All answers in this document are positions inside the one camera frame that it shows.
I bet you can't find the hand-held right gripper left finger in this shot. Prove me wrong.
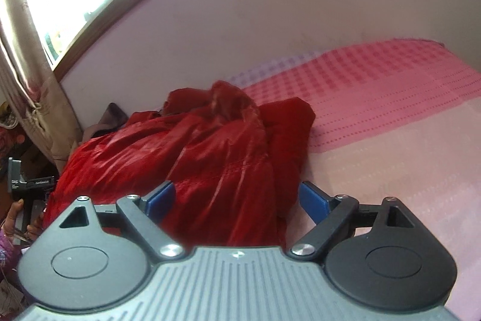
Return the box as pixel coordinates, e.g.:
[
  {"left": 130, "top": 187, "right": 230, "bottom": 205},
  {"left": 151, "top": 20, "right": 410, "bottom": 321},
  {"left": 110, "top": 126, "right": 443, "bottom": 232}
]
[{"left": 56, "top": 180, "right": 185, "bottom": 261}]

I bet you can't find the dark cloth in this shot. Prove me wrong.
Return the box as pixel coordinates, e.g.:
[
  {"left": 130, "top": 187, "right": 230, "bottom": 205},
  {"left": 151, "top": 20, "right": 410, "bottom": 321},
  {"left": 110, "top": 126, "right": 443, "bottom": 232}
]
[{"left": 82, "top": 102, "right": 131, "bottom": 141}]

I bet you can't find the red puffer jacket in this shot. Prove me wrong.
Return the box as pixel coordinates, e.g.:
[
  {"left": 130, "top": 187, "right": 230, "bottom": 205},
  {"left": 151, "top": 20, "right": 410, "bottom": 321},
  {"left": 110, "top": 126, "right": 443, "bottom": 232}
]
[{"left": 42, "top": 80, "right": 316, "bottom": 248}]

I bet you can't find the beige patterned curtain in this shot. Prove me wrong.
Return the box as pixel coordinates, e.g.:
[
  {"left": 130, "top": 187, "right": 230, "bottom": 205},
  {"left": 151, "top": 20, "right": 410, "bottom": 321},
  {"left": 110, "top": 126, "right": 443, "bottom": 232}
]
[{"left": 0, "top": 0, "right": 82, "bottom": 175}]

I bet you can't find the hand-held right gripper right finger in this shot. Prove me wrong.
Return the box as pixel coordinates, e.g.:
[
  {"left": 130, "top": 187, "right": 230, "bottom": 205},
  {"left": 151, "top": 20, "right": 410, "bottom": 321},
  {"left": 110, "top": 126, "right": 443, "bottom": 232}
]
[{"left": 289, "top": 180, "right": 418, "bottom": 262}]

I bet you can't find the pink checked blanket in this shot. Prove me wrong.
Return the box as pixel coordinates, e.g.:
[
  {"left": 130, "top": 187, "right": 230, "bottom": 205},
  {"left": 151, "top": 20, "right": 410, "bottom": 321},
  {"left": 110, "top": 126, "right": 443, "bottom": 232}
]
[{"left": 225, "top": 38, "right": 481, "bottom": 307}]

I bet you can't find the wooden window frame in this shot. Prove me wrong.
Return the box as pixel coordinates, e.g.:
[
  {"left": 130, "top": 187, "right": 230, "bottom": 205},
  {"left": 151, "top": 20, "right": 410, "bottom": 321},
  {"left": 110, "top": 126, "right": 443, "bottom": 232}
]
[{"left": 51, "top": 0, "right": 177, "bottom": 83}]

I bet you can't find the person's left hand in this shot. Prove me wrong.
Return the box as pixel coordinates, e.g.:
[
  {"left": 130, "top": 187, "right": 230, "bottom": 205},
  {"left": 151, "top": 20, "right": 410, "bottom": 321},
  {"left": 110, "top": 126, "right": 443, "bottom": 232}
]
[{"left": 5, "top": 200, "right": 46, "bottom": 244}]

